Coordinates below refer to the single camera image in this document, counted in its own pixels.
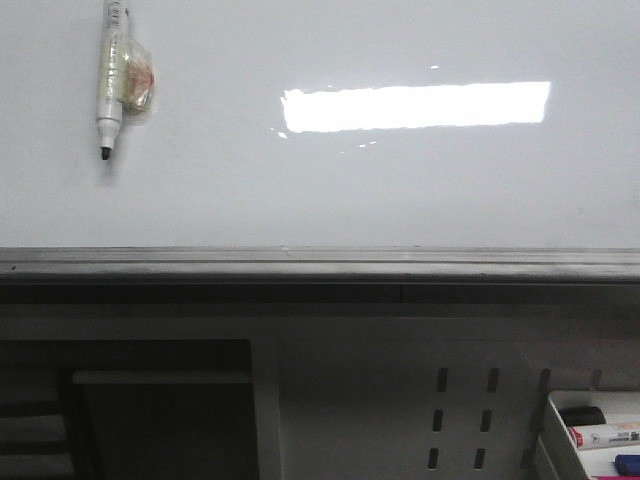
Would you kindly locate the white whiteboard marker with tape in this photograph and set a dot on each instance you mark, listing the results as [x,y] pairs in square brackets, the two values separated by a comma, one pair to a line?
[126,79]

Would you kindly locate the white whiteboard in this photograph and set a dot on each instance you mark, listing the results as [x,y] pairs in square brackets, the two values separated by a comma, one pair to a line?
[353,140]

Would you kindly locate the white perforated stand panel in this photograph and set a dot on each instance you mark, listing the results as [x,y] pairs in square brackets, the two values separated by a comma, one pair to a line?
[387,405]

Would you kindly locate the white metal marker tray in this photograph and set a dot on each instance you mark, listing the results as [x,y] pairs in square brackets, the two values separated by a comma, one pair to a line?
[556,454]

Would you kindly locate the red capped marker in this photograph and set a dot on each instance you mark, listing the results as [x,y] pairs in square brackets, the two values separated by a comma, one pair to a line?
[611,435]

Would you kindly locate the blue capped marker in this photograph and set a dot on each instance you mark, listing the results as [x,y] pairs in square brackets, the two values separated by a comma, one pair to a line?
[627,465]

